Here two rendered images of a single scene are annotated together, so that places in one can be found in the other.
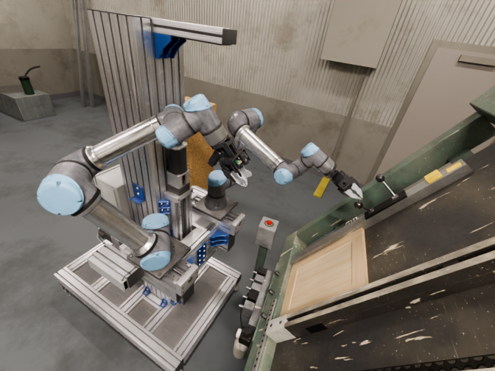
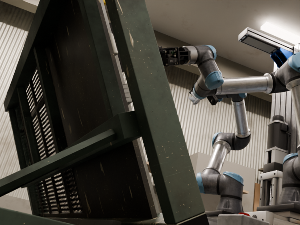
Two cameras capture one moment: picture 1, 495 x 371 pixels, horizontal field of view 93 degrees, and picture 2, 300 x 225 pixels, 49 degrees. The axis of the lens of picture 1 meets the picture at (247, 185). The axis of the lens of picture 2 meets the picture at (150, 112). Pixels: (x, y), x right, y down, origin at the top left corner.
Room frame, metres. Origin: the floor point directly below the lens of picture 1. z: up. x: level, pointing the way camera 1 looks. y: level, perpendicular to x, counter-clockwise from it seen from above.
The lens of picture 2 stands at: (1.85, -1.18, 0.76)
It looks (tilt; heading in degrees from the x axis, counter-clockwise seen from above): 23 degrees up; 140
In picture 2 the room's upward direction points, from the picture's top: 12 degrees clockwise
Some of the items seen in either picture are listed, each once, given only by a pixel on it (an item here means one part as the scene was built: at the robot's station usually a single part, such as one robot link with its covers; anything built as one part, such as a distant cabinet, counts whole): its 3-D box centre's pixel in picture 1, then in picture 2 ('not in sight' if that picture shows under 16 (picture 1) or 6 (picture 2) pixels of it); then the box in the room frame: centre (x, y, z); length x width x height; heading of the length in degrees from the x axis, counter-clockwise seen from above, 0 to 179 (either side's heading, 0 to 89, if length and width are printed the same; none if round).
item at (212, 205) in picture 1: (216, 197); (296, 199); (1.24, 0.19, 1.09); 0.15 x 0.15 x 0.10
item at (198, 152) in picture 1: (189, 154); not in sight; (2.65, 0.78, 0.63); 0.50 x 0.42 x 1.25; 160
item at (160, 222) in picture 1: (156, 229); (231, 185); (0.78, 0.40, 1.20); 0.13 x 0.12 x 0.14; 21
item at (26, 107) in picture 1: (23, 90); not in sight; (4.75, 4.80, 0.45); 0.96 x 0.75 x 0.90; 66
